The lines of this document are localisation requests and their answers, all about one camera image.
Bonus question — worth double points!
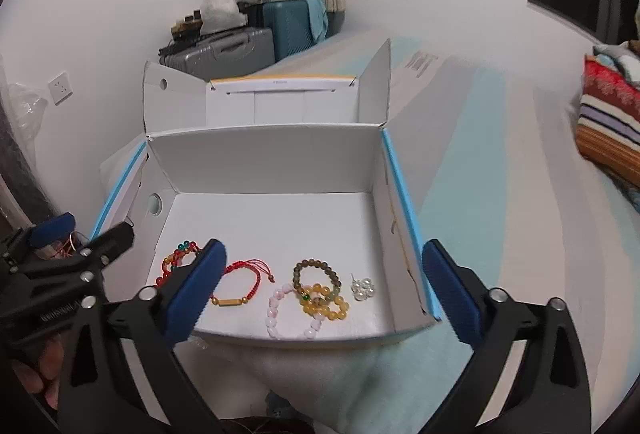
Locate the person's left hand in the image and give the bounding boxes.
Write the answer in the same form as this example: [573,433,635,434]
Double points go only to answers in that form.
[10,334,64,411]

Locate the clear plastic bag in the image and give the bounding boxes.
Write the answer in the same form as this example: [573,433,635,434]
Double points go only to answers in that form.
[4,81,47,156]

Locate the pink bead bracelet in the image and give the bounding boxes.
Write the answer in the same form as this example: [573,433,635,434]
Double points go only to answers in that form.
[267,283,324,341]

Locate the teal suitcase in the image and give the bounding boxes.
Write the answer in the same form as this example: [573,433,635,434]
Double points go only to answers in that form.
[262,0,329,63]

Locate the clear bead jewelry piece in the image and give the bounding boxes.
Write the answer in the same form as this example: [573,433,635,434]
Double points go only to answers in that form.
[349,273,376,303]

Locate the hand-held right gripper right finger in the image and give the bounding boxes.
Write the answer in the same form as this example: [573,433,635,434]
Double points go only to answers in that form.
[421,238,594,434]

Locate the striped folded blanket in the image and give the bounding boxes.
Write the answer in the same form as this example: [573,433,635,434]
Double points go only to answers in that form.
[574,54,640,188]

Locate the teal cloth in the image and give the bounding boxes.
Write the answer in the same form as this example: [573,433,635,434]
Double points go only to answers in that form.
[304,0,330,40]

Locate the white cardboard box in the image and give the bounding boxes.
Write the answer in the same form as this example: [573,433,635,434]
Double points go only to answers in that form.
[90,38,441,346]

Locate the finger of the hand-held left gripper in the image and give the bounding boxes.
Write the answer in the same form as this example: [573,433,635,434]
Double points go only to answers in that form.
[0,212,77,266]
[20,221,136,286]

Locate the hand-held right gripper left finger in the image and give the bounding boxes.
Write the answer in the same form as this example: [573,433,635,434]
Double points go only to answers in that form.
[56,238,228,434]

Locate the yellow bead bracelet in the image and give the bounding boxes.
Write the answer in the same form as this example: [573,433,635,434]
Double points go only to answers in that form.
[299,283,351,321]

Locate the red bead bracelet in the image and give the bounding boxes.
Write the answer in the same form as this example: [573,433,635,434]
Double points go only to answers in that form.
[154,254,187,288]

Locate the white wall socket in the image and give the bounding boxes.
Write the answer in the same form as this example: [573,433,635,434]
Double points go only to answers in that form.
[48,71,73,106]

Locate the brown bead bracelet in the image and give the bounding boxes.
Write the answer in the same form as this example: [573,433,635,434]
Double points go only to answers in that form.
[292,257,344,303]

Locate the striped bed mattress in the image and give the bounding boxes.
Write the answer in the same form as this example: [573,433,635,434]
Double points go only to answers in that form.
[100,29,640,434]

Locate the white plastic bag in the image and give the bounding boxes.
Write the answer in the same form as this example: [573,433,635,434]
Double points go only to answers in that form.
[199,0,249,36]

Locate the grey suitcase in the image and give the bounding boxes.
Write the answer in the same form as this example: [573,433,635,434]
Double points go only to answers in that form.
[158,26,277,83]

